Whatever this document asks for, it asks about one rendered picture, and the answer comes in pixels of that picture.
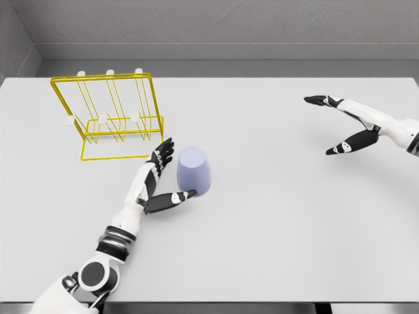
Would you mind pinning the lavender plastic cup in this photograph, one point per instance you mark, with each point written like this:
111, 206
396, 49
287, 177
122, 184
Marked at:
193, 171

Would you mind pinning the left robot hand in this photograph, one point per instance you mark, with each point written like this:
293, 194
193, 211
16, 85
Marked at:
139, 189

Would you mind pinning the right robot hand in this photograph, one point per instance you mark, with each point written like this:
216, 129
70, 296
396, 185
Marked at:
366, 112

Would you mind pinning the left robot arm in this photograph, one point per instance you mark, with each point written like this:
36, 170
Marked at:
98, 271

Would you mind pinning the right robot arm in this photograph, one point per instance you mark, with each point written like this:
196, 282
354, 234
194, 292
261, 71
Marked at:
407, 131

